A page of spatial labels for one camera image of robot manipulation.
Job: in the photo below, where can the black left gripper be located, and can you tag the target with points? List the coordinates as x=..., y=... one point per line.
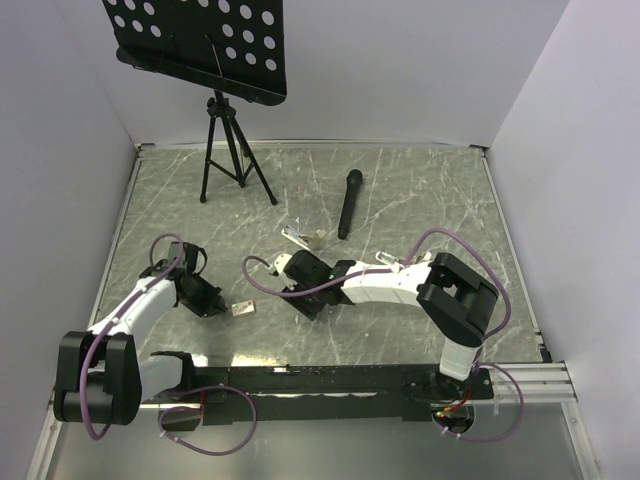
x=213, y=301

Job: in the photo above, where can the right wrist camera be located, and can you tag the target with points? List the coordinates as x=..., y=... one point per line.
x=277, y=267

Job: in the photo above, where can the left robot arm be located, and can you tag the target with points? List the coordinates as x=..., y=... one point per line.
x=100, y=378

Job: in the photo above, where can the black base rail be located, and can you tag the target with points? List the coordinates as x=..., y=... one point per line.
x=408, y=392

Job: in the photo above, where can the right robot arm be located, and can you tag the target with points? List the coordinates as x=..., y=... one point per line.
x=456, y=298

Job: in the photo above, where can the black microphone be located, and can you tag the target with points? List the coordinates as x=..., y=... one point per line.
x=354, y=181

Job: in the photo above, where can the small cardboard piece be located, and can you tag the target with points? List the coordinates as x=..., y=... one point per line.
x=243, y=309

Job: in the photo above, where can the black perforated music stand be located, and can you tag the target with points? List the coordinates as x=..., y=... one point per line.
x=234, y=48

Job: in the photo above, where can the aluminium frame rail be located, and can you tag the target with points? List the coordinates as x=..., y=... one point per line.
x=539, y=383

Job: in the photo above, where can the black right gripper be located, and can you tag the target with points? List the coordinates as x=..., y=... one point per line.
x=307, y=309

